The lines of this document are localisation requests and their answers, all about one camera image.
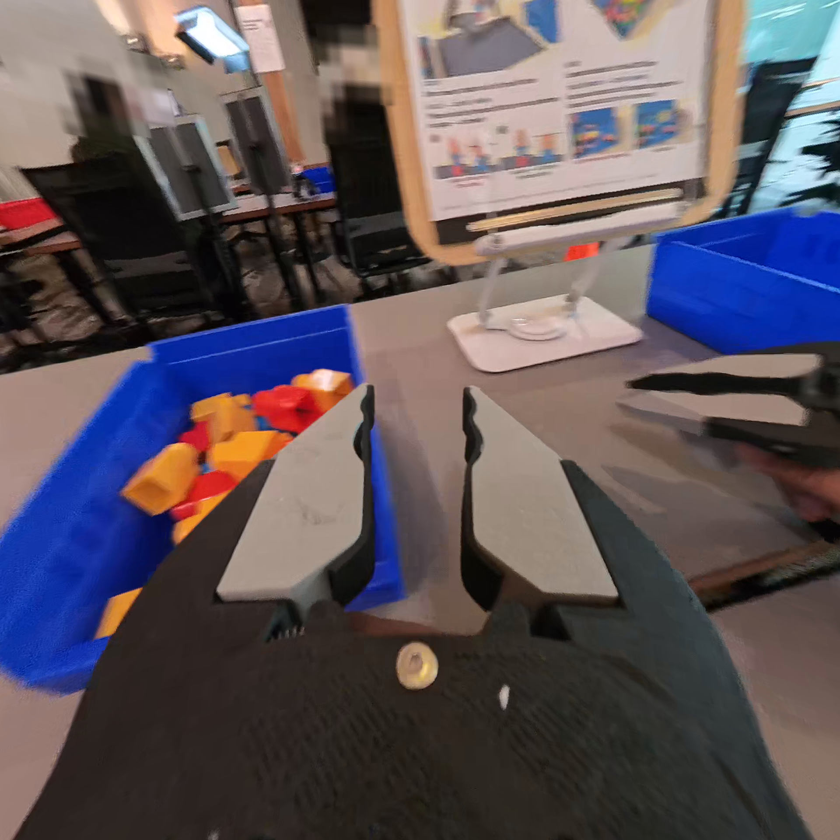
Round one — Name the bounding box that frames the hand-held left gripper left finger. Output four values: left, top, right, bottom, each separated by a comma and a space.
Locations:
215, 384, 378, 610

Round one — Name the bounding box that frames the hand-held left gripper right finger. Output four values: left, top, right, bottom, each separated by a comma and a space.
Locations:
461, 386, 620, 613

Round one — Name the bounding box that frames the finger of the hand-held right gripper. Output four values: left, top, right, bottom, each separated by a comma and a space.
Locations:
616, 392, 812, 438
626, 353, 826, 398

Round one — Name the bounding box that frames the blue plastic bin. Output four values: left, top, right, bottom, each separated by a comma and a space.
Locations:
0, 305, 404, 693
646, 205, 840, 355

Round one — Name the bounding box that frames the pile of mega blocks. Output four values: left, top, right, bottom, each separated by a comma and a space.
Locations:
95, 369, 355, 641

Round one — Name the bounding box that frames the person's right hand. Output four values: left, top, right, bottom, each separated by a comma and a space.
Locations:
737, 448, 840, 525

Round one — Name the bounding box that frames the black office chair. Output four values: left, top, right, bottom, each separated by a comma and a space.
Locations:
20, 154, 224, 322
718, 58, 819, 217
325, 98, 437, 280

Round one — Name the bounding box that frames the grey framed panel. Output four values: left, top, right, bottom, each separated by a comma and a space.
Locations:
222, 91, 294, 196
134, 115, 238, 222

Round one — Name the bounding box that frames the printed instruction sheet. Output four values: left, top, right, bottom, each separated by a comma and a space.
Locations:
397, 0, 716, 221

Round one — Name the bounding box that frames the red plastic bin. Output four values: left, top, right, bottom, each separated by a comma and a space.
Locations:
0, 199, 61, 232

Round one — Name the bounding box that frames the studio light panel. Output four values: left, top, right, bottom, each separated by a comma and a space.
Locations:
174, 7, 252, 74

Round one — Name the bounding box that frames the paper wall notice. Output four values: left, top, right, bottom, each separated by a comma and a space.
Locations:
234, 3, 287, 74

